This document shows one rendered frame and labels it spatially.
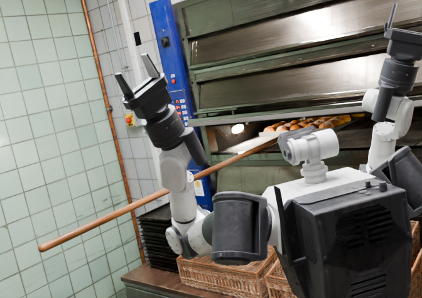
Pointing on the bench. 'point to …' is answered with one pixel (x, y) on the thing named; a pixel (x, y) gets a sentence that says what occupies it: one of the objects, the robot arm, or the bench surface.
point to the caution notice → (198, 188)
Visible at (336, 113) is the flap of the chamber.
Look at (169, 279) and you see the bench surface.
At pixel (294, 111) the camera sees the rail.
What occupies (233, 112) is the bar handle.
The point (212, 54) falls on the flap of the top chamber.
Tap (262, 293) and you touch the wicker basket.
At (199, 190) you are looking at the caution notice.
